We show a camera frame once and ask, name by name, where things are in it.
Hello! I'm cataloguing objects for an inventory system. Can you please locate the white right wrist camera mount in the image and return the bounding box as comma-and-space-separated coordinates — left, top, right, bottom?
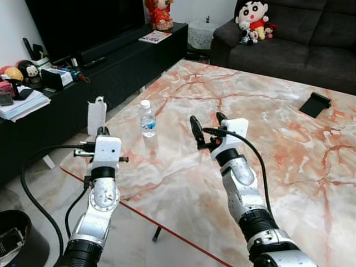
214, 118, 250, 157

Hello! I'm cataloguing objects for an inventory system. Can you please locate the clear plastic water bottle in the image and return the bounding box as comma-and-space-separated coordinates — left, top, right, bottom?
139, 100, 157, 139

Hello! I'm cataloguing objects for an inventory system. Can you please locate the black round rubbish bin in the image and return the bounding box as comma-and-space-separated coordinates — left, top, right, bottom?
0, 210, 50, 267

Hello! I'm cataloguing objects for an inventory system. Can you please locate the dark box with red top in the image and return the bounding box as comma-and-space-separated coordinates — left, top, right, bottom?
0, 81, 15, 107

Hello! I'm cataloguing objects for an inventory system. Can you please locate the black box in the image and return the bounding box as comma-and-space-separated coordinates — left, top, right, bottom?
40, 70, 63, 91

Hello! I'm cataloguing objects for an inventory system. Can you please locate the white remote holder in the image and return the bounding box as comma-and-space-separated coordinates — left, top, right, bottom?
31, 56, 51, 69

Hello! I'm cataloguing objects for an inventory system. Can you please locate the small black white plush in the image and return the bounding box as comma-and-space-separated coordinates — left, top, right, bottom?
239, 21, 258, 46

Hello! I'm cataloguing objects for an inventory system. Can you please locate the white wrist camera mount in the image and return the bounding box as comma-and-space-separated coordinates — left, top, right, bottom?
214, 118, 250, 157
92, 136, 122, 171

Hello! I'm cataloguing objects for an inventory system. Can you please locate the small red plush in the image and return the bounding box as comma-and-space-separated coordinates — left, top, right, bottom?
264, 23, 278, 39

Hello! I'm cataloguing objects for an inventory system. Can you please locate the dark grey sofa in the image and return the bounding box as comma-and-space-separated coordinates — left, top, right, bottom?
210, 0, 356, 95

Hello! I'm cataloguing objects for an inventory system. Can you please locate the blue pack with strap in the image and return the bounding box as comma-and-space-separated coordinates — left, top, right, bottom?
70, 68, 91, 85

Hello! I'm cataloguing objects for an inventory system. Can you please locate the white and red magazine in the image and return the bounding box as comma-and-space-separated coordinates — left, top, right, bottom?
139, 31, 173, 45

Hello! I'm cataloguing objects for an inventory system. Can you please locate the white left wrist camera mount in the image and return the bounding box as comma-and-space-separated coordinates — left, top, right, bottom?
92, 136, 122, 171

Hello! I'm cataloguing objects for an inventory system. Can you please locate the small black stand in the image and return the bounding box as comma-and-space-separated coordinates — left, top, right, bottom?
11, 83, 34, 101

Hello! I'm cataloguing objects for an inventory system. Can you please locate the red costume doll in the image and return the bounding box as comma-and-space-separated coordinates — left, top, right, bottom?
145, 0, 175, 32

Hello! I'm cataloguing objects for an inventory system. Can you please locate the cartoon boy plush doll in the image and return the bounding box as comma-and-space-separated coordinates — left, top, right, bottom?
234, 0, 271, 41

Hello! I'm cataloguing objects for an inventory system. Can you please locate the black TV console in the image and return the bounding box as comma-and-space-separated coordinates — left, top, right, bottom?
0, 22, 189, 187

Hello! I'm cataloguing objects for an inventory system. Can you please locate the white box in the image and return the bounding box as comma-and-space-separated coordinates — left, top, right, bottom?
51, 67, 75, 87

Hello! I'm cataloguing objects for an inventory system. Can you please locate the black television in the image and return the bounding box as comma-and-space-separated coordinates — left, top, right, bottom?
25, 0, 147, 63

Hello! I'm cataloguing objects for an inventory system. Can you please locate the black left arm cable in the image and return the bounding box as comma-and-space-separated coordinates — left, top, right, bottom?
21, 143, 96, 262

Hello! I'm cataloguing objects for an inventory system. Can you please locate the large black mouse plush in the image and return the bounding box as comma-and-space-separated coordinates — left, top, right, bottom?
17, 60, 40, 85

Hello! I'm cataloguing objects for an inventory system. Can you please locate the black soundbar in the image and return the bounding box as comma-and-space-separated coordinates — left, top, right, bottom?
76, 23, 185, 67

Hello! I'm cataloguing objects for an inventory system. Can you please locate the yellow and red bear plush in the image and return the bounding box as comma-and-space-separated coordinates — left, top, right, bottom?
0, 66, 24, 83

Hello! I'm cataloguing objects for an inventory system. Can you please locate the stack of white papers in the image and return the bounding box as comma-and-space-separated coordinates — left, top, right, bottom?
0, 89, 51, 122

